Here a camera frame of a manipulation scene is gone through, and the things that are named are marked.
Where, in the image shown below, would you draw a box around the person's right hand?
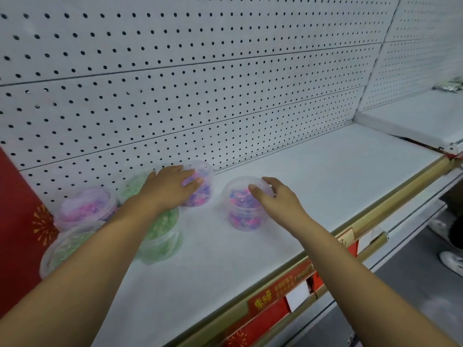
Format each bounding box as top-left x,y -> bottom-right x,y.
248,176 -> 309,230

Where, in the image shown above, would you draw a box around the person's left hand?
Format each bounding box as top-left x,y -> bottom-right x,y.
139,165 -> 204,216

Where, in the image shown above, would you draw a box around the clear tub of purple beads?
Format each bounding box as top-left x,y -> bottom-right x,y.
221,176 -> 270,232
54,187 -> 121,232
180,160 -> 215,208

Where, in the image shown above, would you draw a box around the person's right forearm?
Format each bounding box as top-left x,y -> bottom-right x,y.
289,212 -> 458,347

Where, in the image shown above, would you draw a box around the person's left forearm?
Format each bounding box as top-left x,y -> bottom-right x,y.
0,193 -> 160,347

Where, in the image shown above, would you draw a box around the clear tub of green beads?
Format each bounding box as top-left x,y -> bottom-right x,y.
117,171 -> 157,200
39,220 -> 106,281
137,207 -> 184,266

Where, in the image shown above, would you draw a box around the white metal shelf board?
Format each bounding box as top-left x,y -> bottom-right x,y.
353,99 -> 463,150
92,123 -> 446,347

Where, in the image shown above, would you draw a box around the white pegboard back panel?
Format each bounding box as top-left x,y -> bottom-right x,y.
356,0 -> 463,113
0,0 -> 401,217

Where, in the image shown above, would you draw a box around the white price tag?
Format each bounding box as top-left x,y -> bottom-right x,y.
285,283 -> 312,314

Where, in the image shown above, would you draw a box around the red shelf label strip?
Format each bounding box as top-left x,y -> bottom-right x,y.
221,227 -> 362,347

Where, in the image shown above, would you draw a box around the red panel with firework print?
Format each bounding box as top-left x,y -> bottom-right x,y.
0,146 -> 60,319

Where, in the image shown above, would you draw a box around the pile of small packets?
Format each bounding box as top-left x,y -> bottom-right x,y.
432,77 -> 463,93

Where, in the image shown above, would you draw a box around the gold shelf edge rail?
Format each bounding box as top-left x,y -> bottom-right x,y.
173,152 -> 463,347

